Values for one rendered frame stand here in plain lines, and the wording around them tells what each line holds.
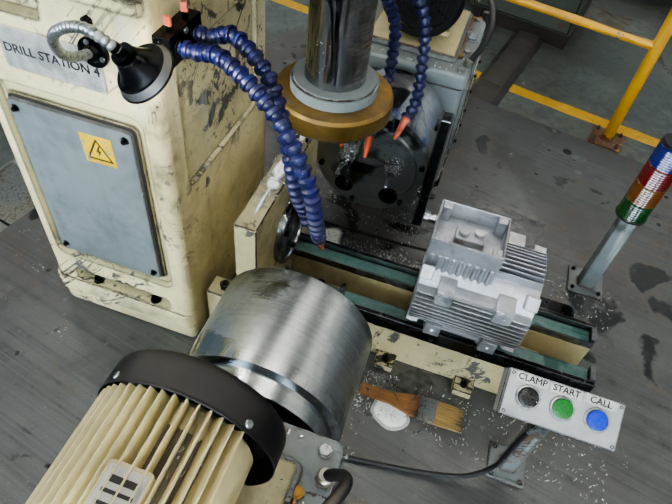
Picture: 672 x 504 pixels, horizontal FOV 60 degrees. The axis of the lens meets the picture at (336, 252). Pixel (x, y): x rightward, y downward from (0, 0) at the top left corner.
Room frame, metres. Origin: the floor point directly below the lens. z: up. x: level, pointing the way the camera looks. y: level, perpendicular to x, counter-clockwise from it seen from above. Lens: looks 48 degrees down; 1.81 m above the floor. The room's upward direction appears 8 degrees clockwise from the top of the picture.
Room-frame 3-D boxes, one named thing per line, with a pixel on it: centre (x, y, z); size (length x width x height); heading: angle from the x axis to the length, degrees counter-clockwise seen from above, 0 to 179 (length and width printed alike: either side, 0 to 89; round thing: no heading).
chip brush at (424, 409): (0.53, -0.19, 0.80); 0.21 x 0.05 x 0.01; 79
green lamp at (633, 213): (0.91, -0.59, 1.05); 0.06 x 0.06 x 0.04
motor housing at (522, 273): (0.68, -0.26, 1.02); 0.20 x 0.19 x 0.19; 78
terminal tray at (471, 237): (0.69, -0.22, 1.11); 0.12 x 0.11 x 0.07; 78
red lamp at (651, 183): (0.91, -0.59, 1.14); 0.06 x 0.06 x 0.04
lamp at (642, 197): (0.91, -0.59, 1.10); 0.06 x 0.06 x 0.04
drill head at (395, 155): (1.06, -0.07, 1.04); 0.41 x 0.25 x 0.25; 168
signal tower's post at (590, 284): (0.91, -0.59, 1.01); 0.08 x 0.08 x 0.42; 78
